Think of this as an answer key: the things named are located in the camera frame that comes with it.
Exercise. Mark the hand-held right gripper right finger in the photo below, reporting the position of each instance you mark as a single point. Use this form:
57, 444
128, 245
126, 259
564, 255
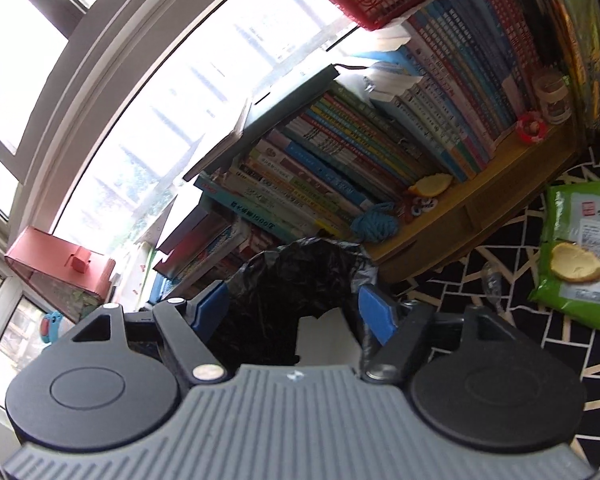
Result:
377, 315

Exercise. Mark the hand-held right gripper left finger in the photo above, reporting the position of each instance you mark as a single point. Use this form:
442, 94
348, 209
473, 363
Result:
212, 305

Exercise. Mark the black bag lined trash bin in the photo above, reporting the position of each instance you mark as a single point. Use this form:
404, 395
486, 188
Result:
280, 285

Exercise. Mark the clear plastic bag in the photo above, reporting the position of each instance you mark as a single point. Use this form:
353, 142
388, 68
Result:
492, 282

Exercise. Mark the large orange peel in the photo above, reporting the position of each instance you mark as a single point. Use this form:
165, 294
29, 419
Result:
577, 262

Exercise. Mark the green snack packet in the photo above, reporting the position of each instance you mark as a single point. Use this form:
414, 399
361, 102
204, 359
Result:
560, 210

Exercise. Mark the white paper card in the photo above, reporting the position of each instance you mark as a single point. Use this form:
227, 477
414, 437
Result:
325, 340

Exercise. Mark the pile of flat-lying books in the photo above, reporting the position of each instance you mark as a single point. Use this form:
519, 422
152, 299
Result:
200, 245

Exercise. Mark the blue knitted ball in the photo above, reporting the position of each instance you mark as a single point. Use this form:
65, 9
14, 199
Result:
375, 224

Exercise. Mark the small white patterned trinket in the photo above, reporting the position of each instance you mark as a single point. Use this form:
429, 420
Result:
420, 206

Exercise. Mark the wooden book shelf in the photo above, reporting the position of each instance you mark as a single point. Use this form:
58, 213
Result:
455, 225

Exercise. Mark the small orange peel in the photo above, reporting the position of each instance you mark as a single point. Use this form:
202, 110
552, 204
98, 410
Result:
430, 185

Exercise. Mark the brown hardcover book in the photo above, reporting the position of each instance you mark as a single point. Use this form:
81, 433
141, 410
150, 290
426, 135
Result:
220, 150

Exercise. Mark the black geometric patterned tablecloth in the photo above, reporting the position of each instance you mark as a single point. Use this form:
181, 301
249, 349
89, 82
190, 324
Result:
530, 350

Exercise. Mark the blue plush toy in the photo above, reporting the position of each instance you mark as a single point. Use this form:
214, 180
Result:
50, 327

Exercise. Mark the pink cardboard house box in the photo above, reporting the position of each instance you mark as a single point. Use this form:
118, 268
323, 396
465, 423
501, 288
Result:
45, 255

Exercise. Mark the dark grey notebook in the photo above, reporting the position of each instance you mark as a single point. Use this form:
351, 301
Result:
290, 102

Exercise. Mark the white blue paper box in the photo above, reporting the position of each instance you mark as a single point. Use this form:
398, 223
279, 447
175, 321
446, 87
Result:
395, 85

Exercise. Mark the pink toy figure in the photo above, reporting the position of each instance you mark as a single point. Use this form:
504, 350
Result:
530, 130

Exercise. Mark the row of upright books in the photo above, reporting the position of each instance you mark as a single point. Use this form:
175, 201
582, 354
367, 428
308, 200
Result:
430, 70

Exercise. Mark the grey window frame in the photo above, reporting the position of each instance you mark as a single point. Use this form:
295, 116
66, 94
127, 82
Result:
105, 60

